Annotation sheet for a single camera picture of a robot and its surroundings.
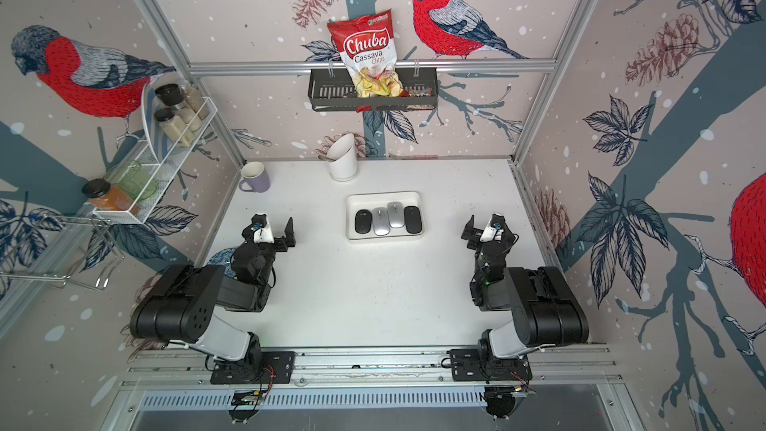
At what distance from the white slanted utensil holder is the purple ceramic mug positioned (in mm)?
Answer: 251

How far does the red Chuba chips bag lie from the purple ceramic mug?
457 millimetres

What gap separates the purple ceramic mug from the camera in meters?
1.06
